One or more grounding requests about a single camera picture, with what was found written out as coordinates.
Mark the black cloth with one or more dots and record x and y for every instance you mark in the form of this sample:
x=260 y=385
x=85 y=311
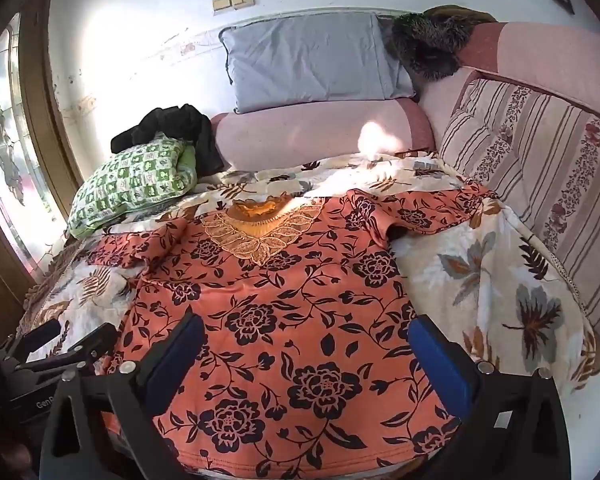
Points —
x=180 y=127

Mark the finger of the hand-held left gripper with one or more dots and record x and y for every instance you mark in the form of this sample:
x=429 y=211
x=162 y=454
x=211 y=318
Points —
x=80 y=347
x=40 y=337

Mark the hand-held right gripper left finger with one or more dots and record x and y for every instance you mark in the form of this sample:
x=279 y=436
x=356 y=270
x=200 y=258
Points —
x=175 y=360

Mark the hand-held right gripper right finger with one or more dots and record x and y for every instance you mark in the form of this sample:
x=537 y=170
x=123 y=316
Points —
x=440 y=365

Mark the orange floral shirt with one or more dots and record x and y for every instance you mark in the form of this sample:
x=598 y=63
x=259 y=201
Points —
x=290 y=310

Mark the grey pillow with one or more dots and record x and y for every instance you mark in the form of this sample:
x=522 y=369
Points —
x=315 y=60

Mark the striped floral cushion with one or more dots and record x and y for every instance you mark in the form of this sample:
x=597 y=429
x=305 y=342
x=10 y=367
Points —
x=545 y=160

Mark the leaf print blanket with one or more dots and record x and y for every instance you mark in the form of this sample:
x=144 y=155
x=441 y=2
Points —
x=485 y=280

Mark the pink sofa backrest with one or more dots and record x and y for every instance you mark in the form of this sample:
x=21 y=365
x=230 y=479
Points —
x=300 y=132

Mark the green checkered pillow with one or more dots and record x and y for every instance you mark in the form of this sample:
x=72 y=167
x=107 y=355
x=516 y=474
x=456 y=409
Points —
x=130 y=180

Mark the dark furry cushion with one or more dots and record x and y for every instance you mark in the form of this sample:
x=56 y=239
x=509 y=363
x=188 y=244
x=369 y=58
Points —
x=430 y=45

